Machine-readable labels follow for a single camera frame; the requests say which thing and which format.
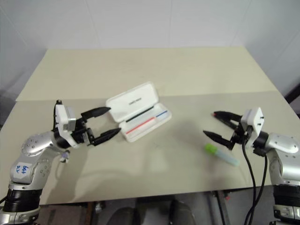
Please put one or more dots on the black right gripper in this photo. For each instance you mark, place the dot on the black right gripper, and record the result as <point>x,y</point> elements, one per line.
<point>241,136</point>

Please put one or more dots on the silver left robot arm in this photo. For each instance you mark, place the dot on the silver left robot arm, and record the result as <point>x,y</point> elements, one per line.
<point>35,143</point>

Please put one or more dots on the white open pencil case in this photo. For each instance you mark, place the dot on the white open pencil case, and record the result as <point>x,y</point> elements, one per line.
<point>131,103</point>

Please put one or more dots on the green capped pale blue marker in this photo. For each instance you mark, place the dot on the green capped pale blue marker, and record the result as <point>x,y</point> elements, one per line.
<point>214,151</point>

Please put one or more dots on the white label with blue handwriting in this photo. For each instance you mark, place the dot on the white label with blue handwriting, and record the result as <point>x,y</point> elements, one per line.
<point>21,170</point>

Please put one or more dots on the blue and white pen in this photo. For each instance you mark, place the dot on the blue and white pen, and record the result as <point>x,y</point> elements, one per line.
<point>162,114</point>

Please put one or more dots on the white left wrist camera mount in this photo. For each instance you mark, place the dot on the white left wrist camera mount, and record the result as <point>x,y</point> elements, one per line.
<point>61,117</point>

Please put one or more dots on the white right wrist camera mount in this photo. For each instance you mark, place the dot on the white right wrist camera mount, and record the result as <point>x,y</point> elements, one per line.
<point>254,119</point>

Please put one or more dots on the red and white pen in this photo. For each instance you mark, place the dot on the red and white pen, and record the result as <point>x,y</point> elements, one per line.
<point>140,125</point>

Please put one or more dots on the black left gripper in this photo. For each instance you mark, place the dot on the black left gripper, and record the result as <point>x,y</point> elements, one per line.
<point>80,134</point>

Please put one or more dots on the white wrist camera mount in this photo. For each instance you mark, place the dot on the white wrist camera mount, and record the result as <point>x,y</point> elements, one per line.
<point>254,119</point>
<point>61,117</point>

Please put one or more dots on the metal table frame bracket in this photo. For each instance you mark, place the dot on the metal table frame bracket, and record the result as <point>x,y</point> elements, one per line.
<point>221,206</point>
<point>95,212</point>

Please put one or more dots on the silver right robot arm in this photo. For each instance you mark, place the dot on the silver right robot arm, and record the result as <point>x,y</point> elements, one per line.
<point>284,145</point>

